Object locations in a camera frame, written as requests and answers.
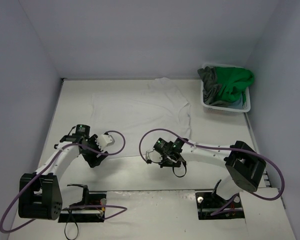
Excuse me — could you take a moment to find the white t shirt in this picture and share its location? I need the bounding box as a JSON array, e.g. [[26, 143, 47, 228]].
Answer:
[[90, 77, 191, 158]]

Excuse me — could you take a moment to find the grey t shirt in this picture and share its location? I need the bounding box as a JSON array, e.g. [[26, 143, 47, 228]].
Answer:
[[197, 66, 228, 107]]

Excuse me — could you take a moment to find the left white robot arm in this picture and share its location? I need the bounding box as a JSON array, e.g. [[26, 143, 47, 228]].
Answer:
[[18, 124, 115, 220]]

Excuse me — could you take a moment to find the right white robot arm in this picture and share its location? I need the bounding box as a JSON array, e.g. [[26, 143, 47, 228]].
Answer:
[[146, 138, 266, 206]]

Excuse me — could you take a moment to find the light blue t shirt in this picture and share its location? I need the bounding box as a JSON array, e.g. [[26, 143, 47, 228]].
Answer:
[[228, 95, 243, 110]]

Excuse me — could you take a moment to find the white laundry basket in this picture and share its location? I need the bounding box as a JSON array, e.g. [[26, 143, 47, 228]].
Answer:
[[197, 63, 255, 113]]

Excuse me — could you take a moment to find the green t shirt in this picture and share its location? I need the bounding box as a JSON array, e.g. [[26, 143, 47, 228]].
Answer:
[[216, 66, 255, 103]]

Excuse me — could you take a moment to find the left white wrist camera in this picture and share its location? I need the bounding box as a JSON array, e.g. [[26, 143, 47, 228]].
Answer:
[[95, 133, 115, 152]]

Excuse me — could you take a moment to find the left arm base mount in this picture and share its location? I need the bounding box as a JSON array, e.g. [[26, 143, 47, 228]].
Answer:
[[57, 192, 107, 223]]

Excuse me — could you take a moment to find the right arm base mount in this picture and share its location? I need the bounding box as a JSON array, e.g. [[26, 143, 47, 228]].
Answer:
[[195, 191, 245, 221]]

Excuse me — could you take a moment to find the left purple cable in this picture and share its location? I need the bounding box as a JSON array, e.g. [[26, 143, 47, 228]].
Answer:
[[0, 129, 128, 234]]

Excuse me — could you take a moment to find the purple cable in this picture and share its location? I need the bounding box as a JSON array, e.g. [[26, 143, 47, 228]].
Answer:
[[0, 129, 128, 234], [139, 128, 285, 216]]

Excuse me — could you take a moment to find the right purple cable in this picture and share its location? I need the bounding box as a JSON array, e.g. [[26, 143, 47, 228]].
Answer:
[[139, 128, 285, 216]]

